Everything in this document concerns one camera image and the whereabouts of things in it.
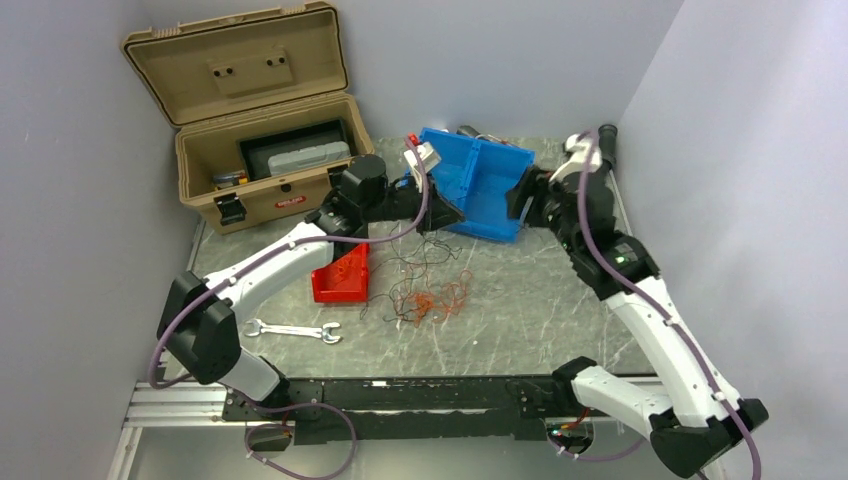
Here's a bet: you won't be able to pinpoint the orange blue black wires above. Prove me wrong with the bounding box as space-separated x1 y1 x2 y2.
360 231 475 331

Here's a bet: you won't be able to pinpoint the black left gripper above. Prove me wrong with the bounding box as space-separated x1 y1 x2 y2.
363 170 466 237

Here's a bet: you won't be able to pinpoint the grey case in toolbox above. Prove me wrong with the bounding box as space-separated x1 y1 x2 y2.
267 141 350 176

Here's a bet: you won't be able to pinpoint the yellow black tool in toolbox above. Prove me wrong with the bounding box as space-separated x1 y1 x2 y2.
212 171 249 190

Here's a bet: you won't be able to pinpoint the red plastic bin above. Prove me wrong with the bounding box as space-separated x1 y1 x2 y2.
311 244 370 304

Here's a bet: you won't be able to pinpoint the blue plastic divided bin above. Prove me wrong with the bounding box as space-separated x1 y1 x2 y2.
407 128 535 243

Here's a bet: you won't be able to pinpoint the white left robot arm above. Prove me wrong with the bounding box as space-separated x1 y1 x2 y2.
148 154 465 420

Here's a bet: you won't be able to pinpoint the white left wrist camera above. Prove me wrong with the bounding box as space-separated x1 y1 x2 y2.
403 133 442 192

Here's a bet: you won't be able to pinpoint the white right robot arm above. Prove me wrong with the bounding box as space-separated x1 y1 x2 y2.
506 167 769 479

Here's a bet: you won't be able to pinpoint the tan plastic toolbox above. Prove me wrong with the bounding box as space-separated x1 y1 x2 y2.
122 1 374 235

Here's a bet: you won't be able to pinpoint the silver open-end wrench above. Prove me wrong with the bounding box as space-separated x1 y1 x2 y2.
244 318 343 345

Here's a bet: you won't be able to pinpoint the orange wires in red bin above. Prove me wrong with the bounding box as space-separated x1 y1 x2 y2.
331 254 366 289

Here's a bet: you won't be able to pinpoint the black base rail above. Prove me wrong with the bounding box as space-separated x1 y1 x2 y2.
222 375 592 445

